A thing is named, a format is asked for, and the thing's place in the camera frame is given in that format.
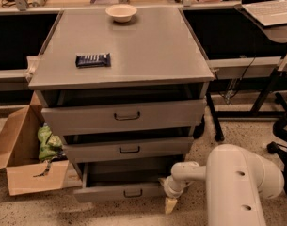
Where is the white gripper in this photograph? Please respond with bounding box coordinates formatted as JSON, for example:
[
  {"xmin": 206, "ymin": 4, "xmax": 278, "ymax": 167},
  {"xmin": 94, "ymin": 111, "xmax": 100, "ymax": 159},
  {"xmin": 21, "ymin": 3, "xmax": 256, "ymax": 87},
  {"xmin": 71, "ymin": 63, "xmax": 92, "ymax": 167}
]
[{"xmin": 158, "ymin": 176, "xmax": 187, "ymax": 214}]

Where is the grey bottom drawer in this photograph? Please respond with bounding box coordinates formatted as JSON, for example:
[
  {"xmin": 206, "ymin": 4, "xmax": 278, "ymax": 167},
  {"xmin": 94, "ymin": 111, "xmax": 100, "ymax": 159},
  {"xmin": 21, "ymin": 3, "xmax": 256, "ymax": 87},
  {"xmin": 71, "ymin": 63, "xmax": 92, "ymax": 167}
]
[{"xmin": 74, "ymin": 158, "xmax": 171, "ymax": 202}]

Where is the grey drawer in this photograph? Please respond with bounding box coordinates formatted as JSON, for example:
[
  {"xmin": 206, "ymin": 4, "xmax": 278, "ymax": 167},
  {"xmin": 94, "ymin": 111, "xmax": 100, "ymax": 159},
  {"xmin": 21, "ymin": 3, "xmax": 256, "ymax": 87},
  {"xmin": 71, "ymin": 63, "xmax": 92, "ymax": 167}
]
[
  {"xmin": 74, "ymin": 158, "xmax": 171, "ymax": 202},
  {"xmin": 42, "ymin": 100, "xmax": 205, "ymax": 136},
  {"xmin": 63, "ymin": 137, "xmax": 193, "ymax": 163}
]

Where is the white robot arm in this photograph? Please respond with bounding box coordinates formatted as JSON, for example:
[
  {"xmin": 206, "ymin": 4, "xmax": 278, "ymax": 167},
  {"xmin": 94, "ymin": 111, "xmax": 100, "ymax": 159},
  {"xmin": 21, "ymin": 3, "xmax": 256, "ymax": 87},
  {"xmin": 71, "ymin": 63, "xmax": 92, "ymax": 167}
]
[{"xmin": 160, "ymin": 144, "xmax": 284, "ymax": 226}]

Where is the grey middle drawer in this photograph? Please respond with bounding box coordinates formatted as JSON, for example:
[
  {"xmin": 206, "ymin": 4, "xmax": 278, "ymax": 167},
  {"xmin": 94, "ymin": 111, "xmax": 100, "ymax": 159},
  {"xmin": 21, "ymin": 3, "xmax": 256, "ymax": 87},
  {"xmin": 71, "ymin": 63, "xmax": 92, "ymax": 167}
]
[{"xmin": 63, "ymin": 137, "xmax": 193, "ymax": 163}]

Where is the grey drawer cabinet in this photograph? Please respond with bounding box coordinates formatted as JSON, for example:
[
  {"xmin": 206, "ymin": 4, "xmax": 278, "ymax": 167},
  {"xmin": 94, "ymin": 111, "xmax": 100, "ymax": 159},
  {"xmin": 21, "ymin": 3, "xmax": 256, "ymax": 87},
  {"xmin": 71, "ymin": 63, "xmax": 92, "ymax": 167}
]
[{"xmin": 27, "ymin": 6, "xmax": 215, "ymax": 186}]

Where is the grey top drawer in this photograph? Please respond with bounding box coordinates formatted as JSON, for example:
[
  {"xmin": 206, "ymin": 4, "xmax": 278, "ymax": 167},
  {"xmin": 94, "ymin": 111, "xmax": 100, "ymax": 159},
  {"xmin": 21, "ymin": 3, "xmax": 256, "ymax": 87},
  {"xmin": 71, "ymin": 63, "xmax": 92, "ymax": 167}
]
[{"xmin": 42, "ymin": 100, "xmax": 205, "ymax": 136}]

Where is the black table leg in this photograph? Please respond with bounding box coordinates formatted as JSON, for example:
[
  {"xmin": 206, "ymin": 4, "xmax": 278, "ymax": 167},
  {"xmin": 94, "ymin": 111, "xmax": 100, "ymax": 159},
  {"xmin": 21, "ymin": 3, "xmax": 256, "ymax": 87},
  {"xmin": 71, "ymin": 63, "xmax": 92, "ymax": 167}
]
[{"xmin": 206, "ymin": 93, "xmax": 225, "ymax": 142}]

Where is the green snack bag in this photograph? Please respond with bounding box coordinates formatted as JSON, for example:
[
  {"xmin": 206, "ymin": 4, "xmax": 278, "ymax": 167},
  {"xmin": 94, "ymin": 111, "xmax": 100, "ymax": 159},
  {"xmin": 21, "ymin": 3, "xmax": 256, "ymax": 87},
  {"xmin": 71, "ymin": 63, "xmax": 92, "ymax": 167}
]
[{"xmin": 38, "ymin": 124, "xmax": 66, "ymax": 161}]

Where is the brown cardboard box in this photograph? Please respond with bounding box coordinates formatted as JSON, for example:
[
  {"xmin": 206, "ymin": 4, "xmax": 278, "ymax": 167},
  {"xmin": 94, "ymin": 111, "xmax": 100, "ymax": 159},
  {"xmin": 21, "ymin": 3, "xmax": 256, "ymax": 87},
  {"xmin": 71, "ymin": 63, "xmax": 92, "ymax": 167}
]
[{"xmin": 0, "ymin": 94, "xmax": 72, "ymax": 196}]

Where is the blue snack bar wrapper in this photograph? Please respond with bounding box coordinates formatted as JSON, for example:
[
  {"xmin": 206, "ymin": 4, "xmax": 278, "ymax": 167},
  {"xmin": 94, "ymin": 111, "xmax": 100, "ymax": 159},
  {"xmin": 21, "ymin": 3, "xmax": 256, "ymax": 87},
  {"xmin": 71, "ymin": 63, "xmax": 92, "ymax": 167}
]
[{"xmin": 75, "ymin": 54, "xmax": 111, "ymax": 68}]

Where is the white bowl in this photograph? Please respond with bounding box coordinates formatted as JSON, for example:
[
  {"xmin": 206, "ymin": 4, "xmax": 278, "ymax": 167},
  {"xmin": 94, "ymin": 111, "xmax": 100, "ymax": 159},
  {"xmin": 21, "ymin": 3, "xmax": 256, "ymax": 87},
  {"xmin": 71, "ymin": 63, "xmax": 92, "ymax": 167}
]
[{"xmin": 105, "ymin": 4, "xmax": 137, "ymax": 23}]

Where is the silver laptop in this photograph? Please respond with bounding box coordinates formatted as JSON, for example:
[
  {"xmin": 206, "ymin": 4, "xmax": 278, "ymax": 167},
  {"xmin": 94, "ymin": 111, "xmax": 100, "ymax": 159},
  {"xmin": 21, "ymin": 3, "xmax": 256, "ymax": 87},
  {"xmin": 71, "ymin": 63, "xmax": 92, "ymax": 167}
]
[{"xmin": 243, "ymin": 0, "xmax": 287, "ymax": 26}]

